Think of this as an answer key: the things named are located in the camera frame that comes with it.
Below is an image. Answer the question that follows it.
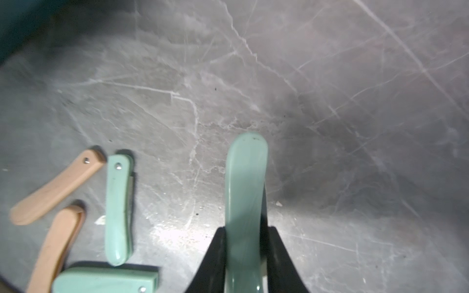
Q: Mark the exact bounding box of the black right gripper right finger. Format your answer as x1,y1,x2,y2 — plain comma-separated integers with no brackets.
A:
266,227,309,293

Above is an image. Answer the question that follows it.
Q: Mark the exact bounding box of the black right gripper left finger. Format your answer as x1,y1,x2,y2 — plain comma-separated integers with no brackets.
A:
185,227,227,293

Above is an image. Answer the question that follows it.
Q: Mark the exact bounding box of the mint knife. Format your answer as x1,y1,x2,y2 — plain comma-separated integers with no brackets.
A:
225,132,268,293
105,154,133,266

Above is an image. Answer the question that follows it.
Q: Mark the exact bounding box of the mint knife horizontal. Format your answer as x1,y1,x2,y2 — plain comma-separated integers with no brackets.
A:
52,267,159,293

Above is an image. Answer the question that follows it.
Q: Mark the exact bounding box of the teal drawer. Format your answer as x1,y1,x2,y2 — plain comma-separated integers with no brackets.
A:
1,0,68,63

